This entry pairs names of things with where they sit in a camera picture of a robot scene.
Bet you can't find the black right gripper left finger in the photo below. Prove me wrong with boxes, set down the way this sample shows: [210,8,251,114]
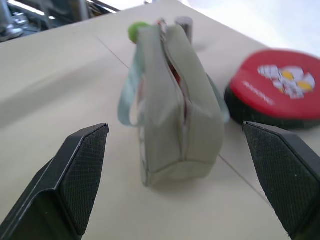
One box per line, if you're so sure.
[0,123,110,240]

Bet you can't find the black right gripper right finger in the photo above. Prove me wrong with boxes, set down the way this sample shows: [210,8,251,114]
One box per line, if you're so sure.
[242,121,320,240]

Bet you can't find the grey-green zipper pouch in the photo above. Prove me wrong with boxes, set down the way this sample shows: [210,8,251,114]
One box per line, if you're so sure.
[117,17,231,188]

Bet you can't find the red round case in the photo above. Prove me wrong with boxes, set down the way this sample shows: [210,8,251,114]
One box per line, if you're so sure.
[223,49,320,130]

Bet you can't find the green ball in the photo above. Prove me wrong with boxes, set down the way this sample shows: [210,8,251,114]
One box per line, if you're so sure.
[127,21,148,44]

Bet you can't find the silver metal machine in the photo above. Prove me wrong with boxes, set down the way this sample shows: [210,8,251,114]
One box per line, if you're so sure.
[0,0,121,42]

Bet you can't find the grey cylinder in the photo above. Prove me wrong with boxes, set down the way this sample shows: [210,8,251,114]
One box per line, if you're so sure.
[174,15,195,44]

